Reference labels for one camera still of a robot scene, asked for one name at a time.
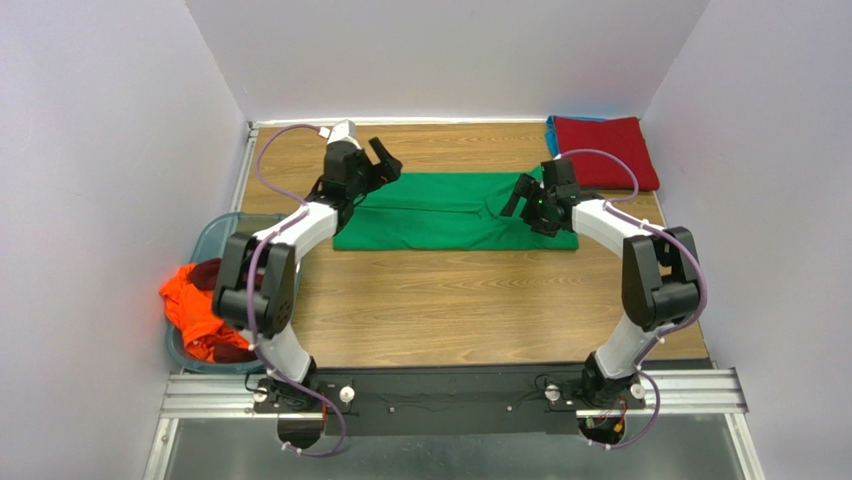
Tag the aluminium rail frame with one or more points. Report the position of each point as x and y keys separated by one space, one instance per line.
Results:
x=700 y=392

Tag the clear blue plastic bin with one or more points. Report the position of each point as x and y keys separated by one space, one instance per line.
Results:
x=209 y=245

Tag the maroon t-shirt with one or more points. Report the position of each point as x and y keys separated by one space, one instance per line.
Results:
x=213 y=339

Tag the green t-shirt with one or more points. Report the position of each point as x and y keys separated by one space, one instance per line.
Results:
x=444 y=211

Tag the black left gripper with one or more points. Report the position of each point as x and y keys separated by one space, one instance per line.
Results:
x=371 y=168

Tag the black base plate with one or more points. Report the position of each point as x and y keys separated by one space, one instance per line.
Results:
x=552 y=398

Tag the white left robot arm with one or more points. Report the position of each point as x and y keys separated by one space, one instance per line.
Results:
x=257 y=281

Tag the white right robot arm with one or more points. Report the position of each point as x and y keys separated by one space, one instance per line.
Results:
x=661 y=286

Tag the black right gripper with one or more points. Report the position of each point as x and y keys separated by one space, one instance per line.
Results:
x=532 y=197

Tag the red folded t-shirt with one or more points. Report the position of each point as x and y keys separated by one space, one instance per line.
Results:
x=609 y=155

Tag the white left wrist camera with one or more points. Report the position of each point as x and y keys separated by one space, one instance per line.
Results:
x=342 y=131

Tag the blue folded t-shirt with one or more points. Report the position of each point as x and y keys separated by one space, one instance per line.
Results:
x=551 y=136

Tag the orange t-shirt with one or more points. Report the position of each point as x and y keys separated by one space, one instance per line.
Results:
x=187 y=298

